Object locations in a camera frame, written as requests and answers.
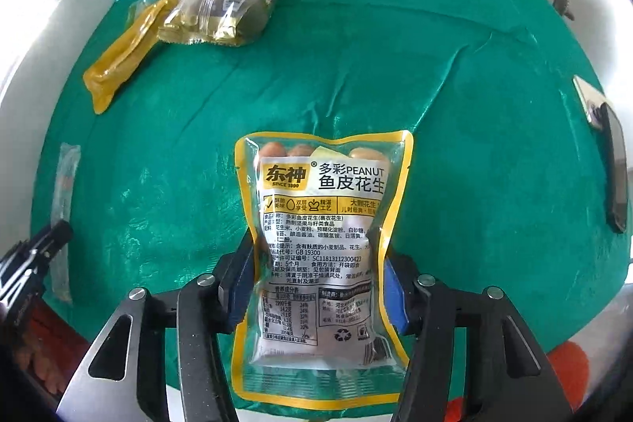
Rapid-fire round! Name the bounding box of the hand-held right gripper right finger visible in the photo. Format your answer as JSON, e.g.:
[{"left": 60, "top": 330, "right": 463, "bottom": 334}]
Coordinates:
[{"left": 378, "top": 229, "right": 579, "bottom": 422}]

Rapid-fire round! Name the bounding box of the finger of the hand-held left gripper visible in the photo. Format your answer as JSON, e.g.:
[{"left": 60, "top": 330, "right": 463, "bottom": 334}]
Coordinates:
[{"left": 20, "top": 219, "right": 75, "bottom": 265}]

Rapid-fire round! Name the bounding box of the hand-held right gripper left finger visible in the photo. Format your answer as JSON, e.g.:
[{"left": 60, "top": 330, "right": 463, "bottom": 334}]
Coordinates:
[{"left": 55, "top": 229, "right": 258, "bottom": 422}]

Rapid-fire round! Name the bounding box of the clear packet with brown snack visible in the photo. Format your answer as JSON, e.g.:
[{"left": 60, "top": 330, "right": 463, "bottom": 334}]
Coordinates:
[{"left": 49, "top": 143, "right": 81, "bottom": 303}]

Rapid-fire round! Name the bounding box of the yellow-edged clear peanut packet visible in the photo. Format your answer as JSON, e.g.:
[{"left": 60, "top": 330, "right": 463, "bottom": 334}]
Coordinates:
[{"left": 231, "top": 130, "right": 415, "bottom": 409}]

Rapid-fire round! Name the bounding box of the long golden snack packet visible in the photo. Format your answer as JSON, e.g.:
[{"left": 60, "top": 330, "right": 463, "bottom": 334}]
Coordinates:
[{"left": 82, "top": 0, "right": 196, "bottom": 115}]

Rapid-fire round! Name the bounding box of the white cardboard box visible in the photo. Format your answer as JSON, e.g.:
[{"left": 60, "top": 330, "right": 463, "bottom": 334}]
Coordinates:
[{"left": 0, "top": 0, "right": 118, "bottom": 176}]

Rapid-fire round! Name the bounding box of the black smartphone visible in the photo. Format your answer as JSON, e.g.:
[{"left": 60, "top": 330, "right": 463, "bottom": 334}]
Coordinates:
[{"left": 596, "top": 102, "right": 630, "bottom": 234}]

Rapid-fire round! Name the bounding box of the white flat card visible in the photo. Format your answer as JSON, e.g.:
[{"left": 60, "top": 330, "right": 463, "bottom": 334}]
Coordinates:
[{"left": 572, "top": 75, "right": 610, "bottom": 132}]

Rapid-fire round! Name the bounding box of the clear bag of dark snack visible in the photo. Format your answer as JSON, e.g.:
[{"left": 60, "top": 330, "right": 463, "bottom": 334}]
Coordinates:
[{"left": 157, "top": 0, "right": 284, "bottom": 48}]

